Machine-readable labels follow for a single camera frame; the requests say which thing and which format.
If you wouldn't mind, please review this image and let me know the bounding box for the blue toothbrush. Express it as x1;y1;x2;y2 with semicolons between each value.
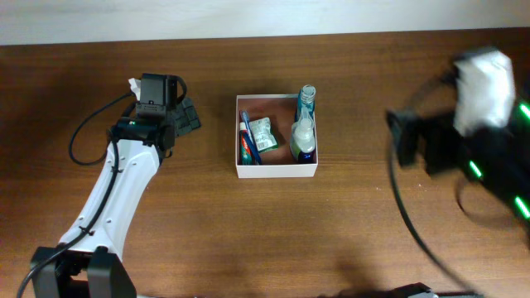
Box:
239;109;257;148

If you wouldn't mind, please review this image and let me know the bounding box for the Colgate toothpaste tube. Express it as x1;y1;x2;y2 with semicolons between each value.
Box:
239;123;254;166

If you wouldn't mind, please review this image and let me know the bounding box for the green white soap packet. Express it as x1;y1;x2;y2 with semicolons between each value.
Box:
249;118;278;153

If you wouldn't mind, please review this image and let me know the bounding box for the clear spray bottle dark liquid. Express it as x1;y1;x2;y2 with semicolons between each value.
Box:
290;107;316;164

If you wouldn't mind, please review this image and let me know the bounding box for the blue Listerine mouthwash bottle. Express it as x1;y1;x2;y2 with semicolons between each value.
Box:
295;84;316;122

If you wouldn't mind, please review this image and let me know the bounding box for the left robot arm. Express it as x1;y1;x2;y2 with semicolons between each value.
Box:
17;73;201;298

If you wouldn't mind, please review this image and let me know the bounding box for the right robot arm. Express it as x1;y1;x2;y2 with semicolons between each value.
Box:
386;99;529;233

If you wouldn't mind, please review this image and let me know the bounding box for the white cardboard box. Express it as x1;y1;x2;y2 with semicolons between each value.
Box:
233;94;319;179

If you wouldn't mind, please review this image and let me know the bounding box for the right black cable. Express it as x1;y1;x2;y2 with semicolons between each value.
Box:
385;74;477;295

